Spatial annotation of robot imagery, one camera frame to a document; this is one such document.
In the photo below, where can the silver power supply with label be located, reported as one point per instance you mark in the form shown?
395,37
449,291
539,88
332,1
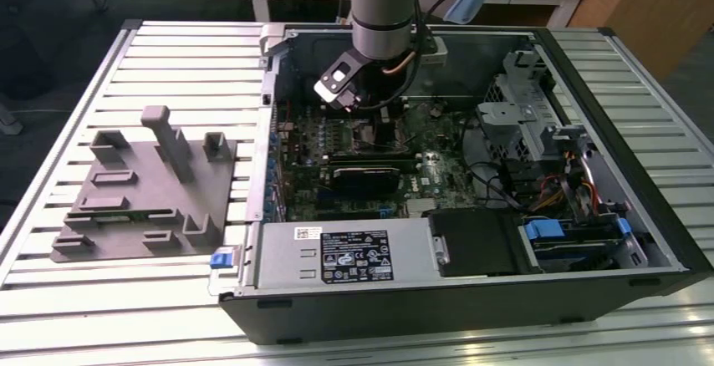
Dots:
279,253

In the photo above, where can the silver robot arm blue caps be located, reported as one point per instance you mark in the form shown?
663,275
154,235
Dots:
382,6

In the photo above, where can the black plastic shroud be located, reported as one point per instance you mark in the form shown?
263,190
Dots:
474,242

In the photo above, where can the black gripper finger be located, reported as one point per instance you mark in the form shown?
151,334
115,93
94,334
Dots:
391,128

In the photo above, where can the grey chair foot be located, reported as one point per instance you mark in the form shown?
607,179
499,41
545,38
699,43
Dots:
10,123

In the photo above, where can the black open PC case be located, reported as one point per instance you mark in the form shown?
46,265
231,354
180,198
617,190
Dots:
390,316

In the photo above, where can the green RAM stick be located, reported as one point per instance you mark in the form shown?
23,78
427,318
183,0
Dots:
120,216

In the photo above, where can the metal drive cage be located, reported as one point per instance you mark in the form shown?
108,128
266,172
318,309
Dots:
502,115

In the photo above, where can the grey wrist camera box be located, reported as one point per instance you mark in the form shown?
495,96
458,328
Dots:
435,50

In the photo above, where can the black graphics card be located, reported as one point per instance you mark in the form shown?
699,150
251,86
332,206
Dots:
365,182

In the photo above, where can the CPU socket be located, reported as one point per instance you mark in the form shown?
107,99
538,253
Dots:
359,124

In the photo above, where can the silver chipset heatsink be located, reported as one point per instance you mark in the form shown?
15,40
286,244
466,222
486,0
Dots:
419,206

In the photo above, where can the wooden cabinet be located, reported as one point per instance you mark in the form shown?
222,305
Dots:
658,15

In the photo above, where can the silver metal bracket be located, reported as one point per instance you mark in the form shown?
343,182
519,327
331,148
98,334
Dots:
441,249

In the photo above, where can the grey plastic parts rack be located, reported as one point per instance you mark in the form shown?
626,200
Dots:
151,199

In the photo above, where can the white wrist camera black face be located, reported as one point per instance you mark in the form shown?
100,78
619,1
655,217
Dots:
335,86

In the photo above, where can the green motherboard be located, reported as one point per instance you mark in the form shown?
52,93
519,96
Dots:
446,161

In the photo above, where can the blue disk carrier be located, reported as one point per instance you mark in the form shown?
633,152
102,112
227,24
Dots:
543,228

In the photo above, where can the thin metal locking lever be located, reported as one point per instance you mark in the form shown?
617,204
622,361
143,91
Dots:
411,137

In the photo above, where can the blue plastic clip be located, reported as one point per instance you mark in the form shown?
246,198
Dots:
623,228

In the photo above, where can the blue case latch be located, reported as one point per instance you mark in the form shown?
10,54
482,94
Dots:
222,257

